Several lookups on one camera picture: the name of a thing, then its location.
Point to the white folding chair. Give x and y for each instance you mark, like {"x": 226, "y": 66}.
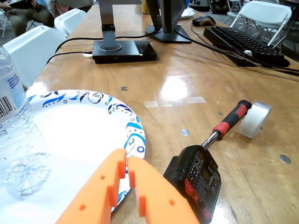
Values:
{"x": 70, "y": 19}
{"x": 264, "y": 14}
{"x": 32, "y": 51}

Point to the black computer keyboard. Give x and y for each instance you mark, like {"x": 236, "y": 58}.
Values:
{"x": 243, "y": 40}

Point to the black monitor with stand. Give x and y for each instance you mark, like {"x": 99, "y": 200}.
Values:
{"x": 168, "y": 35}

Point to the white paper plate blue pattern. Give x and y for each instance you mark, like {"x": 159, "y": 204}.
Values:
{"x": 84, "y": 130}

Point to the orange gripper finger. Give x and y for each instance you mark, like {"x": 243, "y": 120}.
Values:
{"x": 88, "y": 198}
{"x": 161, "y": 200}

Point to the clear tape strip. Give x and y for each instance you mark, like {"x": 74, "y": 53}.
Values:
{"x": 151, "y": 103}
{"x": 196, "y": 100}

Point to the black round fan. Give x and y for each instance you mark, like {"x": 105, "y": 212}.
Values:
{"x": 220, "y": 5}

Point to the black red socket tester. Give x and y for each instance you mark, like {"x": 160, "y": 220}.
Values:
{"x": 198, "y": 177}

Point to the seated person in dark trousers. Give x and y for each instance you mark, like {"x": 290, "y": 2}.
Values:
{"x": 30, "y": 16}

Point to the red and black screwdriver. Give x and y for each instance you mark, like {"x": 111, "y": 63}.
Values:
{"x": 230, "y": 121}

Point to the round metal table disc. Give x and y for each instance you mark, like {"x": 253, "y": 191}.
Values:
{"x": 184, "y": 132}
{"x": 285, "y": 159}

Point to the black and orange mouse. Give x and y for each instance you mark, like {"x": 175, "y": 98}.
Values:
{"x": 203, "y": 21}

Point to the clear tape roll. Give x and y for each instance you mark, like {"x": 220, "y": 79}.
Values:
{"x": 253, "y": 120}

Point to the clear plastic water bottle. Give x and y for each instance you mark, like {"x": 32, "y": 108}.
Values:
{"x": 14, "y": 130}

